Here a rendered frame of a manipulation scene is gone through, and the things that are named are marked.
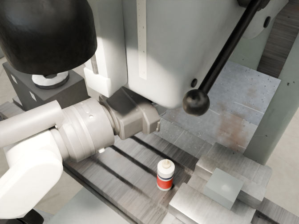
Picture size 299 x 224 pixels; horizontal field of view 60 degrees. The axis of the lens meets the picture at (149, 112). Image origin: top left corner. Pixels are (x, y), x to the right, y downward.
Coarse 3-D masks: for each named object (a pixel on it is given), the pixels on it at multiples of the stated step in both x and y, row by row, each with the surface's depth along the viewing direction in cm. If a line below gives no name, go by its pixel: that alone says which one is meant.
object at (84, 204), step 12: (84, 192) 73; (72, 204) 71; (84, 204) 71; (96, 204) 71; (60, 216) 69; (72, 216) 69; (84, 216) 69; (96, 216) 69; (108, 216) 69; (120, 216) 69
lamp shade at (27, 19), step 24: (0, 0) 16; (24, 0) 16; (48, 0) 16; (72, 0) 17; (0, 24) 17; (24, 24) 16; (48, 24) 17; (72, 24) 18; (24, 48) 17; (48, 48) 17; (72, 48) 18; (96, 48) 21; (24, 72) 19; (48, 72) 19
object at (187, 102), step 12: (240, 0) 31; (252, 0) 30; (264, 0) 31; (252, 12) 29; (240, 24) 29; (240, 36) 29; (228, 48) 28; (216, 60) 28; (216, 72) 28; (204, 84) 28; (192, 96) 27; (204, 96) 27; (192, 108) 27; (204, 108) 27
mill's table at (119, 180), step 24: (120, 144) 75; (144, 144) 77; (168, 144) 75; (72, 168) 71; (96, 168) 70; (120, 168) 70; (144, 168) 71; (192, 168) 70; (96, 192) 69; (120, 192) 65; (144, 192) 65; (168, 192) 65; (144, 216) 61; (264, 216) 61; (288, 216) 61
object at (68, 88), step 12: (12, 72) 69; (72, 72) 68; (12, 84) 76; (24, 84) 65; (36, 84) 64; (48, 84) 63; (60, 84) 64; (72, 84) 65; (84, 84) 68; (24, 96) 73; (36, 96) 63; (48, 96) 62; (60, 96) 64; (72, 96) 67; (84, 96) 70; (24, 108) 83
